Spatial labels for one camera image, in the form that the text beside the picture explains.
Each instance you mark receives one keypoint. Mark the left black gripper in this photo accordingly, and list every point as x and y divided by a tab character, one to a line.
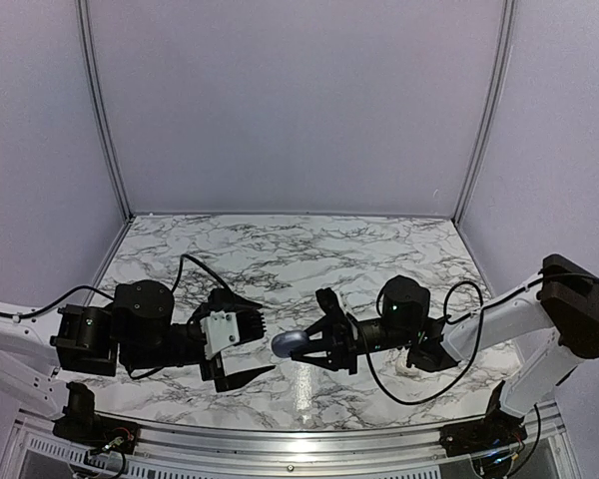
225	383

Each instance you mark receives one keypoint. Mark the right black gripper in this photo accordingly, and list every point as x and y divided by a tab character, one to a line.
343	353

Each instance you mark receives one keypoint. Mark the purple earbud charging case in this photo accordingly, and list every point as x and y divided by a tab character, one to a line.
283	345

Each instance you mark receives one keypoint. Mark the white charging case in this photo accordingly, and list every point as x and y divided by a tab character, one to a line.
402	368

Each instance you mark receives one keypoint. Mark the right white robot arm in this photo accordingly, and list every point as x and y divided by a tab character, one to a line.
562	298

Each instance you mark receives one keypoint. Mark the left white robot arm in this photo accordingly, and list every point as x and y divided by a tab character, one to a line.
29	364

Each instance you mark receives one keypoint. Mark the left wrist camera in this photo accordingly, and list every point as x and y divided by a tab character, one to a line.
227	329

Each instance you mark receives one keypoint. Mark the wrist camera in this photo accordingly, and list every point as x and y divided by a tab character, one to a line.
227	329
329	302

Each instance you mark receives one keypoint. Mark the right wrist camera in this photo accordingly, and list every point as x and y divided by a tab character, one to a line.
329	302

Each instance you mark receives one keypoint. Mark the aluminium front rail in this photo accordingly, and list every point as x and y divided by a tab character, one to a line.
177	451

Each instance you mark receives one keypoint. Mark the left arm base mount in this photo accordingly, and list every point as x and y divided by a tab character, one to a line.
81	424

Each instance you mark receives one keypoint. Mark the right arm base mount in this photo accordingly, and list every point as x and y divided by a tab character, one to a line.
495	429

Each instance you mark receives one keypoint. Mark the left aluminium frame post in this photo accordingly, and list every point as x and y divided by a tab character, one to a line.
88	47

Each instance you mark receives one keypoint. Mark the aluminium frame post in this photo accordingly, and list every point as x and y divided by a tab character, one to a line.
492	99
88	47

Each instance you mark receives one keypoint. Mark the right aluminium frame post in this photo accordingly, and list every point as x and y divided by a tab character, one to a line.
492	99

